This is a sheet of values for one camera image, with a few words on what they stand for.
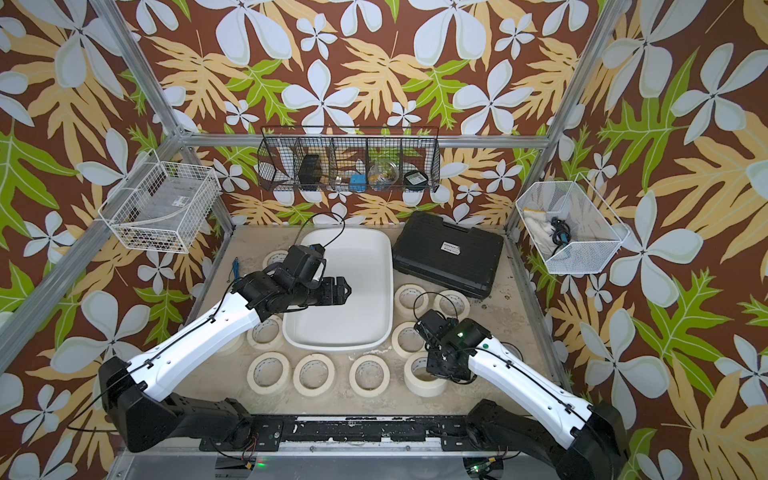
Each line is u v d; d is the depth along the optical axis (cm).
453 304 99
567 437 40
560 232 81
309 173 99
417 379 73
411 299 97
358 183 93
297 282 56
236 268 108
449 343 54
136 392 39
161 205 78
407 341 91
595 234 75
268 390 79
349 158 98
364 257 109
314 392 78
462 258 102
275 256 108
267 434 74
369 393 79
